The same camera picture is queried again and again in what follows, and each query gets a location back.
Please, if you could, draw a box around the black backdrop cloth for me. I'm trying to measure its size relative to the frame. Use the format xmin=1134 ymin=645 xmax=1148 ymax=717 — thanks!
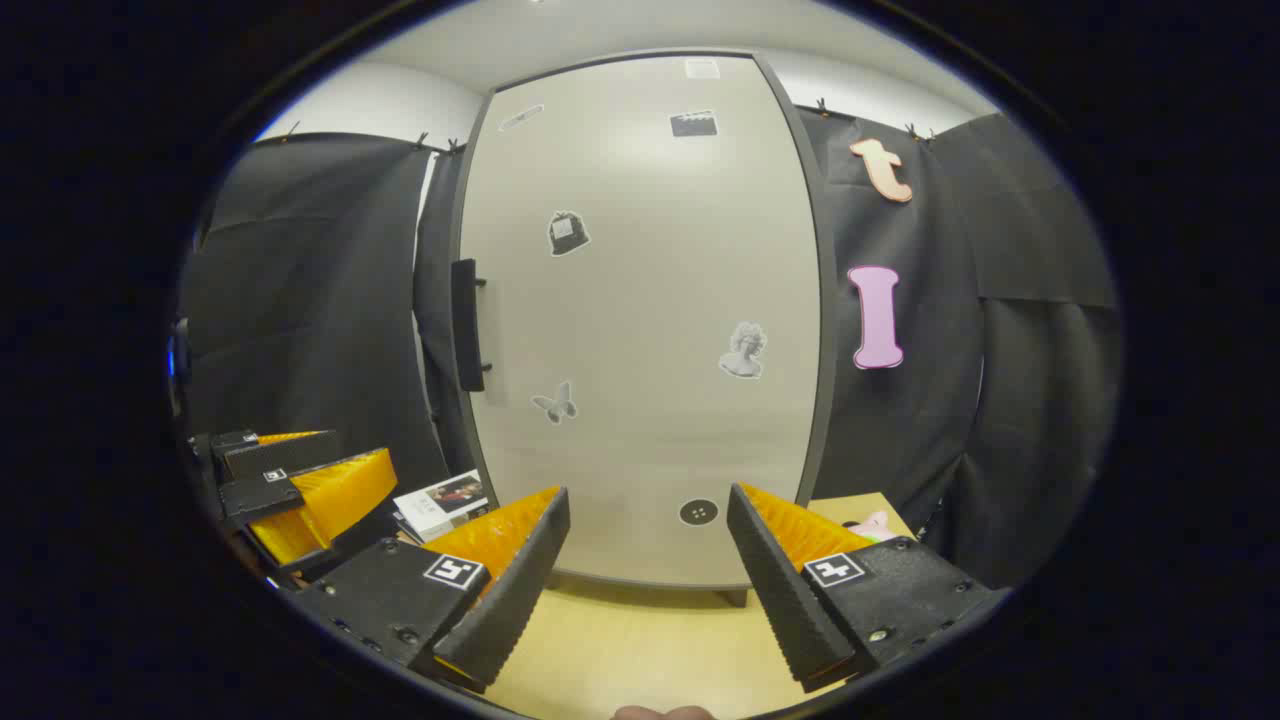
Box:
xmin=180 ymin=100 xmax=1121 ymax=591

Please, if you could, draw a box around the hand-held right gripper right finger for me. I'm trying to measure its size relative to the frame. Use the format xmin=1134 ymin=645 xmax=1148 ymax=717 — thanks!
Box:
xmin=726 ymin=482 xmax=1001 ymax=694

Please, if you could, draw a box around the black cabinet door handle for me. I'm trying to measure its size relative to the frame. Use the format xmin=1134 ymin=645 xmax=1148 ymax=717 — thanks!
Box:
xmin=450 ymin=258 xmax=491 ymax=393

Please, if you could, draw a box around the grey cabinet door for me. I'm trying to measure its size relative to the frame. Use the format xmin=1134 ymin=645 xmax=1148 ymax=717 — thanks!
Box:
xmin=455 ymin=50 xmax=836 ymax=591

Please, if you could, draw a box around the white portrait cover book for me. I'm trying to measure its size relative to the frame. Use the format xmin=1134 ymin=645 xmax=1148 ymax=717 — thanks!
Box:
xmin=393 ymin=470 xmax=491 ymax=543

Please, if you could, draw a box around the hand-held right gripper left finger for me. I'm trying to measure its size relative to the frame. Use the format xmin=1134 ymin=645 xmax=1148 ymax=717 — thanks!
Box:
xmin=290 ymin=486 xmax=571 ymax=696

